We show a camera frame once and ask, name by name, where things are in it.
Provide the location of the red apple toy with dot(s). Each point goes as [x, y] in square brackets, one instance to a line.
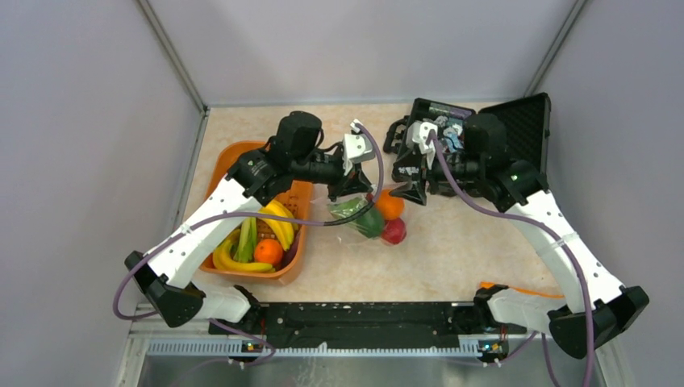
[394, 231]

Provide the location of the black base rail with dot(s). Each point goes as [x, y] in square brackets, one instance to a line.
[365, 325]

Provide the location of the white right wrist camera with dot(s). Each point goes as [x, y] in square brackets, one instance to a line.
[419, 134]

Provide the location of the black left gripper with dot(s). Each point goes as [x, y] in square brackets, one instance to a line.
[354, 183]

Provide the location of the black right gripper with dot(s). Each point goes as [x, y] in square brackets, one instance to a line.
[414, 188]

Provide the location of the clear zip top bag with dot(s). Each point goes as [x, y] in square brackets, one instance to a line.
[350, 234]

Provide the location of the green lime toy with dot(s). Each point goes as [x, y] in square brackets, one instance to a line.
[370, 224]

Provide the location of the orange plastic bin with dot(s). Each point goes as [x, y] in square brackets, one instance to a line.
[297, 200]

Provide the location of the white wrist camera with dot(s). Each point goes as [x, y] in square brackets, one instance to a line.
[419, 134]
[357, 147]

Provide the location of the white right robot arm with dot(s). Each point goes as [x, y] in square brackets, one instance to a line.
[474, 152]

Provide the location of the green napa cabbage toy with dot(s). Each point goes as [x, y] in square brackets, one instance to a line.
[348, 210]

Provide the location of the yellow banana bunch toy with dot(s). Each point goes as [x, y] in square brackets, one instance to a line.
[283, 230]

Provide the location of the black poker chip case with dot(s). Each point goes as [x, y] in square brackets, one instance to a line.
[526, 121]

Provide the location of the orange fruit toy back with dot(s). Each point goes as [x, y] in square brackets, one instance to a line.
[389, 207]

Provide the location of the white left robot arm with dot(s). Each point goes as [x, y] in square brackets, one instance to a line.
[164, 273]

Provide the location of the orange fruit toy front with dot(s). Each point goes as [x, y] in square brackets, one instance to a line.
[268, 251]

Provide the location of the orange carrot toy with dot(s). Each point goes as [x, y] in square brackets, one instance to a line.
[489, 285]

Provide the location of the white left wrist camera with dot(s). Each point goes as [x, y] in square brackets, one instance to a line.
[357, 147]

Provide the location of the orange fruit toy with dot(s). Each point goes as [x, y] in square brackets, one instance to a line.
[268, 251]
[389, 207]

